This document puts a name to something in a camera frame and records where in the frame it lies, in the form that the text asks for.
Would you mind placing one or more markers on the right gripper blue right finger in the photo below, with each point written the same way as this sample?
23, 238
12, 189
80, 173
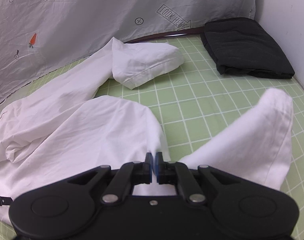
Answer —
178, 175

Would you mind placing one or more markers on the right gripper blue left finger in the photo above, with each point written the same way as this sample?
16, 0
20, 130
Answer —
124, 180

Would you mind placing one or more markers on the white trousers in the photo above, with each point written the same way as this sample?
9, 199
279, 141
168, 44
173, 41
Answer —
64, 129

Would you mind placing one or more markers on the green grid mat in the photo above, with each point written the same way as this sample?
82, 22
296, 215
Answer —
194, 103

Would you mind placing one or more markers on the folded black garment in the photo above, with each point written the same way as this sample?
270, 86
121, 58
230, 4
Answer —
240, 46

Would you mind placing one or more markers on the carrot print white sheet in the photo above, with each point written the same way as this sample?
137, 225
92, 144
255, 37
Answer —
39, 36

